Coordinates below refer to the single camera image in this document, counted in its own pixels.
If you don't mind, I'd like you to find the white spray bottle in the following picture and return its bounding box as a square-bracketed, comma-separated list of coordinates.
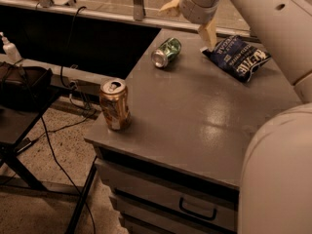
[0, 32, 22, 63]

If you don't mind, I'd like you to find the gold soda can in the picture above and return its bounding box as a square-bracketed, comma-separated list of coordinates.
[99, 78, 131, 131]

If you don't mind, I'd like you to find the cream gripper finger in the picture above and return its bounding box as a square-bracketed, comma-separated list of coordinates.
[198, 19, 217, 51]
[158, 0, 180, 17]

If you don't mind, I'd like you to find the black side table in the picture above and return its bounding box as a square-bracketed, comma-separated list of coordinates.
[0, 88, 96, 234]

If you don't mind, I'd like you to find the black power cable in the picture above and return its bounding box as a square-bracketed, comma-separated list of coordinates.
[6, 6, 98, 234]

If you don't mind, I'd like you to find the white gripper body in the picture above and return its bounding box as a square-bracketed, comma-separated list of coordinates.
[179, 0, 219, 24]

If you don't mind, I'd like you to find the dark bag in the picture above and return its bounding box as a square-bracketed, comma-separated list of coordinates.
[0, 62, 53, 111]

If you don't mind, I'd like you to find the green soda can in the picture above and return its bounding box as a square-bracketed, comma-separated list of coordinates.
[151, 38, 181, 68]

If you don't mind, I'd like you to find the black drawer handle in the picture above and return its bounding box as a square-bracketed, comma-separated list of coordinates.
[177, 197, 217, 221]

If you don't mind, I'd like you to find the blue chip bag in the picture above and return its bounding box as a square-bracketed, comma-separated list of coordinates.
[201, 35, 271, 83]

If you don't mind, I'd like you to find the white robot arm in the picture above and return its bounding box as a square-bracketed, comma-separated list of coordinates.
[160, 0, 312, 234]

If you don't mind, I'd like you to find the grey drawer cabinet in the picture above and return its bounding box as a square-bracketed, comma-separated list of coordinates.
[83, 28, 303, 234]

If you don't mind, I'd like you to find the metal railing post middle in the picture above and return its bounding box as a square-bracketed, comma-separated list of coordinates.
[133, 0, 145, 20]

